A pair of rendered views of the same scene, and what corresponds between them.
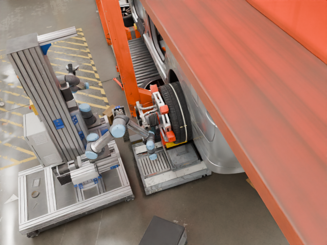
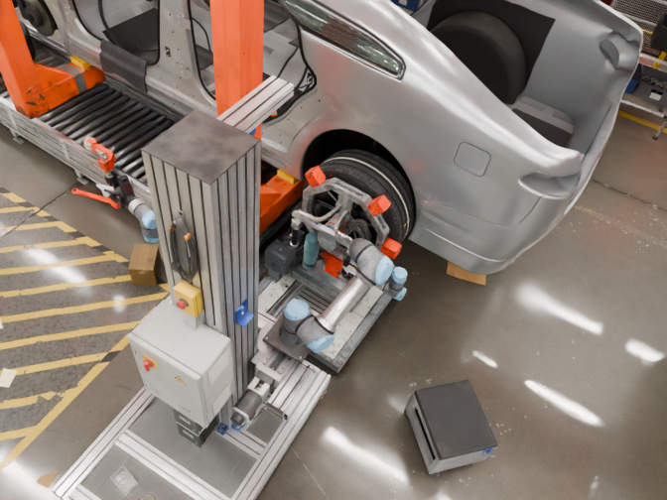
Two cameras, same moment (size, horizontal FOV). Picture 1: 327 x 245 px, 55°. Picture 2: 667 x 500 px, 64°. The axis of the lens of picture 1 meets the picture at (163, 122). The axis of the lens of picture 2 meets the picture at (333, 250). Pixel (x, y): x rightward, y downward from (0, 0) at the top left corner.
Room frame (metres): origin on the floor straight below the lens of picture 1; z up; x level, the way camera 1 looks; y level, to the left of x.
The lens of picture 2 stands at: (1.32, 1.75, 3.07)
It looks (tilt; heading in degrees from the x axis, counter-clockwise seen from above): 50 degrees down; 305
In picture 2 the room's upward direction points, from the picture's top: 10 degrees clockwise
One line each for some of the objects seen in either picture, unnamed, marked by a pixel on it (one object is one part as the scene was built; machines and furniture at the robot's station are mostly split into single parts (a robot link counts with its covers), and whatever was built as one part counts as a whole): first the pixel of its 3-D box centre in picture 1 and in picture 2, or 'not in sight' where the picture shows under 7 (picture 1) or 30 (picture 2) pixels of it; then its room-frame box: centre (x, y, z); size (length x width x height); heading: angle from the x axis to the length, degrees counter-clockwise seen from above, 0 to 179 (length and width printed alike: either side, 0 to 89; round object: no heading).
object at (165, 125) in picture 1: (161, 117); (342, 223); (2.50, 0.01, 0.85); 0.54 x 0.07 x 0.54; 10
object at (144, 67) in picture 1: (148, 75); (152, 162); (4.33, 0.12, 0.14); 2.47 x 0.85 x 0.27; 10
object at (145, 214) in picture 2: not in sight; (147, 216); (2.93, 0.95, 1.21); 0.11 x 0.08 x 0.09; 179
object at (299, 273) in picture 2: (179, 151); (335, 274); (2.58, -0.15, 0.13); 0.50 x 0.36 x 0.10; 10
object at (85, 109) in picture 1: (84, 110); not in sight; (2.66, 0.83, 0.98); 0.13 x 0.12 x 0.14; 89
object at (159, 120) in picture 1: (155, 118); (335, 230); (2.49, 0.08, 0.85); 0.21 x 0.14 x 0.14; 100
